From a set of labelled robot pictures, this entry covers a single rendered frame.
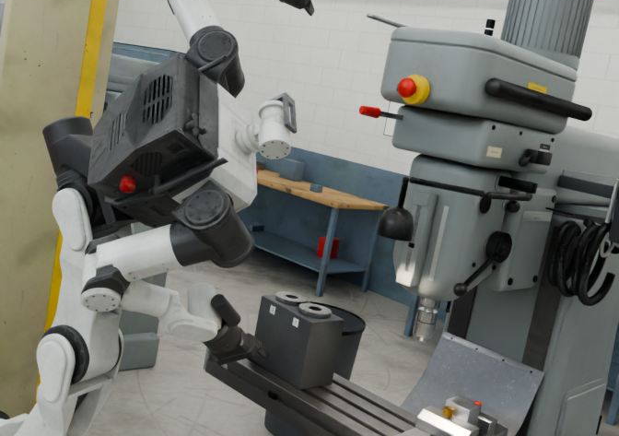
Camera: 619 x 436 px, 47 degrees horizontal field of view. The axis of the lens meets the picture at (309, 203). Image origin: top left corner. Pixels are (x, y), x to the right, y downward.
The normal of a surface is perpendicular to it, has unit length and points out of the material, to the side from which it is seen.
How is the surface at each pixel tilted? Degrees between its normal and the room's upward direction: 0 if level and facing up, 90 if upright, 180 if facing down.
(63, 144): 90
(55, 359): 90
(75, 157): 90
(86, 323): 90
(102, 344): 80
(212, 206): 51
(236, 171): 57
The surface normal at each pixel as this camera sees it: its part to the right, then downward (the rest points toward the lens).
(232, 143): 0.84, -0.34
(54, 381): -0.43, 0.04
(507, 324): -0.68, -0.03
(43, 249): 0.71, 0.22
